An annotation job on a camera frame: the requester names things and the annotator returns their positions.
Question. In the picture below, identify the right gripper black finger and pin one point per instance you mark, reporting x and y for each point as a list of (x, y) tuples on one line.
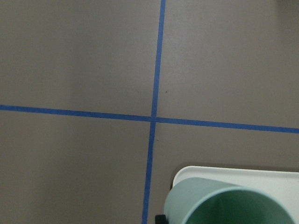
[(160, 219)]

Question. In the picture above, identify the pale green plastic cup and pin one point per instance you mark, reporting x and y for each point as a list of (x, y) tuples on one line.
[(205, 201)]

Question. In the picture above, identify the cream rabbit print tray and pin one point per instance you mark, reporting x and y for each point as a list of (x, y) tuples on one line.
[(282, 185)]

